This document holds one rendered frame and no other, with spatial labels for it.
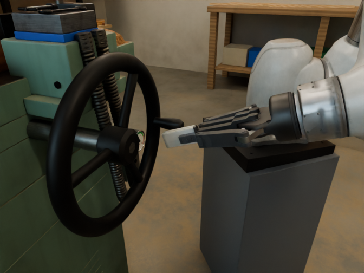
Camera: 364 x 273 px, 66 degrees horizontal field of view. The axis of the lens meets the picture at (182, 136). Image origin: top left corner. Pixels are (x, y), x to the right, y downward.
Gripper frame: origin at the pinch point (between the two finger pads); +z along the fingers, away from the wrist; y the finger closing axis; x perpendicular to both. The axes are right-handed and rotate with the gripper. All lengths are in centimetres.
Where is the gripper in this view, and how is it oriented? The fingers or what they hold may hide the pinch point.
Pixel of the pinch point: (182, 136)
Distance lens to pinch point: 52.1
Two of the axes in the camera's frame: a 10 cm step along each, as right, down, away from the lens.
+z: -8.9, 1.7, 4.3
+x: 3.3, 8.9, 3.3
